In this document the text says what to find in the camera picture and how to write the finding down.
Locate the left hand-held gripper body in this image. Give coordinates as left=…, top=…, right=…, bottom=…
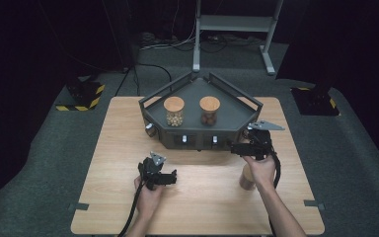
left=137, top=151, right=167, bottom=192

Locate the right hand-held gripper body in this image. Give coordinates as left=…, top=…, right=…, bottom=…
left=245, top=119, right=285, bottom=161

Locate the dark grey corner rack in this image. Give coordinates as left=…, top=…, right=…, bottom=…
left=138, top=71, right=265, bottom=152

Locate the glass jar of dark nuts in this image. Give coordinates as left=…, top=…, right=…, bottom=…
left=198, top=95, right=221, bottom=126

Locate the glass jar of pale beans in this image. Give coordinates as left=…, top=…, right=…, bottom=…
left=163, top=96, right=186, bottom=127

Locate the person's left hand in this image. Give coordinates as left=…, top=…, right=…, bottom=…
left=134, top=177, right=165, bottom=218

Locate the person's right hand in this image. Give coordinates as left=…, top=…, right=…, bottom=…
left=242, top=154, right=277, bottom=192

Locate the glass jar of brown contents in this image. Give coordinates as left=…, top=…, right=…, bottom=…
left=238, top=164, right=258, bottom=192

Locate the black base with striped edge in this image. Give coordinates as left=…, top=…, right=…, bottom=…
left=54, top=77, right=107, bottom=113
left=290, top=86, right=341, bottom=117

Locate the grey tape strip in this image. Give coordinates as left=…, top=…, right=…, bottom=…
left=68, top=202, right=90, bottom=211
left=304, top=199, right=326, bottom=211

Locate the grey metal stand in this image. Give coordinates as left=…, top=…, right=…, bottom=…
left=191, top=0, right=284, bottom=76

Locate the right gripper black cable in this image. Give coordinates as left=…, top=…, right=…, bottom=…
left=267, top=151, right=282, bottom=237

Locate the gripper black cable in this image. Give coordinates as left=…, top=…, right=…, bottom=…
left=117, top=181, right=146, bottom=237
left=267, top=151, right=282, bottom=237

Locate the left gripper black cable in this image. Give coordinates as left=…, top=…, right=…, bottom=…
left=117, top=181, right=146, bottom=237

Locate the black floor cable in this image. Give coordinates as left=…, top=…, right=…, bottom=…
left=133, top=62, right=173, bottom=97

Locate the bundle of floor cables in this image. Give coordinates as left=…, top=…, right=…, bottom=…
left=139, top=31, right=265, bottom=53

